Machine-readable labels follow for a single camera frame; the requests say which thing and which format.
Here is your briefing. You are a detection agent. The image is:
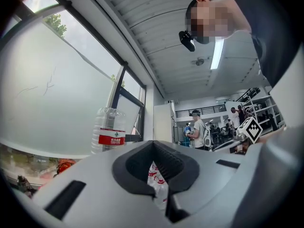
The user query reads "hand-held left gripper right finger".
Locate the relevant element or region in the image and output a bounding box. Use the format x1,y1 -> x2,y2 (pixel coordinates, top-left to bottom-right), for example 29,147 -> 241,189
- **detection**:
152,140 -> 249,228

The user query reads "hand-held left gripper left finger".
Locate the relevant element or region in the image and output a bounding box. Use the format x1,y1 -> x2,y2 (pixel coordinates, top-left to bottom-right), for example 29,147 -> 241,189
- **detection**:
11,140 -> 176,228

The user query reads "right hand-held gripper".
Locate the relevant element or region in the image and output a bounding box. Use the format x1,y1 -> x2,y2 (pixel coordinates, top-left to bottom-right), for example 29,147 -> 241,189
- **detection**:
233,116 -> 264,154

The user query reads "person's right forearm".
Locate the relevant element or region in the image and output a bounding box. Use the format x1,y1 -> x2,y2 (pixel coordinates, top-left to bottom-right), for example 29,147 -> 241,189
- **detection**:
257,126 -> 287,145

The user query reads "clear water bottle red label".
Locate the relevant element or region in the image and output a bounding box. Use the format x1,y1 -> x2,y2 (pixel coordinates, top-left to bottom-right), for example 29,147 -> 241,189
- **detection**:
91,106 -> 127,154

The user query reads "pack of clear water bottles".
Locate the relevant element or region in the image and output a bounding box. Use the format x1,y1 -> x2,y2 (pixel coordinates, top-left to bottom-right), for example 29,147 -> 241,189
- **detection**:
146,161 -> 170,212

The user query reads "white metal shelf rack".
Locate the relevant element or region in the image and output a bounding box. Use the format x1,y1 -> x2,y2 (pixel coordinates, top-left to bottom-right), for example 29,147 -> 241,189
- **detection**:
246,94 -> 285,134

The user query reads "red vehicle outside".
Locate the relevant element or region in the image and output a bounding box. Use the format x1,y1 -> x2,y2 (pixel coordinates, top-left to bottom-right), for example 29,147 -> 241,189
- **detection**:
56,158 -> 77,175

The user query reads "black staircase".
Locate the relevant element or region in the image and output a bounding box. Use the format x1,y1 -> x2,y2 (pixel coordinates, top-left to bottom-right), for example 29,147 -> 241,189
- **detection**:
235,87 -> 261,103

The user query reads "black balcony railing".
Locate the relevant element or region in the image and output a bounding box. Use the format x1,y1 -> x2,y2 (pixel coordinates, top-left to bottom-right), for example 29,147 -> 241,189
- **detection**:
175,104 -> 227,119

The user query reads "white partition panel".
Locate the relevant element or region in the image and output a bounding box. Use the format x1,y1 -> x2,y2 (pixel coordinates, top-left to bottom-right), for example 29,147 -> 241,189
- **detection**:
153,103 -> 176,143

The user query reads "long ceiling light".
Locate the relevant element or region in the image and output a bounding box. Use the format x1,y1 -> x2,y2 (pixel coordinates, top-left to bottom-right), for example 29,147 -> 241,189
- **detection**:
209,38 -> 225,70

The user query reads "ceiling fan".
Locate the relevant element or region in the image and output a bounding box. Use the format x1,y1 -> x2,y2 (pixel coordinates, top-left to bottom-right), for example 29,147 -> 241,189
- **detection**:
191,57 -> 205,67

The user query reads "black framed window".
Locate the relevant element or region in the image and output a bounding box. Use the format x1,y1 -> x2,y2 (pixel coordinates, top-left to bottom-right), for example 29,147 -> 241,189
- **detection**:
0,0 -> 147,160

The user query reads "person's head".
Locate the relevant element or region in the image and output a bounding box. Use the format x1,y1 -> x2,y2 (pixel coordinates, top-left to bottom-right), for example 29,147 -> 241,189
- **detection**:
185,0 -> 252,45

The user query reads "black head-worn camera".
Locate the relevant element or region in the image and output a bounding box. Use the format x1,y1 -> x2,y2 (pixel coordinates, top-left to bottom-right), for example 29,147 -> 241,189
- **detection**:
178,30 -> 196,53

